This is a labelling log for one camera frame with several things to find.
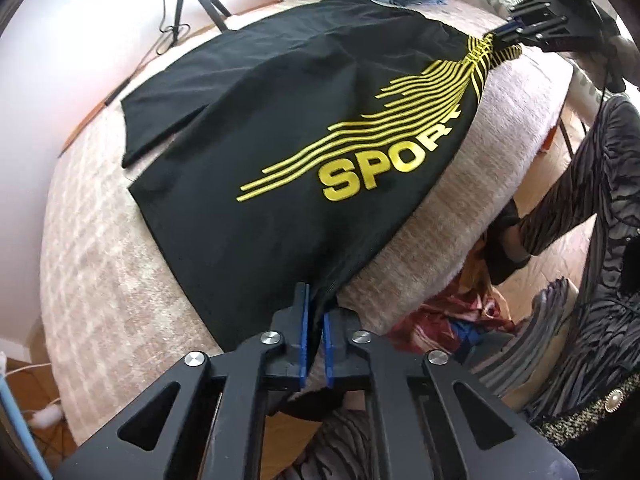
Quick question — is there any black sport pants yellow print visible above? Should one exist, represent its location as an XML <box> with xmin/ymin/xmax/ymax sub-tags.
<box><xmin>122</xmin><ymin>0</ymin><xmax>522</xmax><ymax>352</ymax></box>

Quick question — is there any beige plaid blanket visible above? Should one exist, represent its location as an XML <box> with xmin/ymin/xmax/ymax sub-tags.
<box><xmin>40</xmin><ymin>0</ymin><xmax>576</xmax><ymax>446</ymax></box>

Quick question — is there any red patterned cloth on floor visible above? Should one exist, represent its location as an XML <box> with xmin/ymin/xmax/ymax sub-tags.
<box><xmin>387</xmin><ymin>238</ymin><xmax>516</xmax><ymax>356</ymax></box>

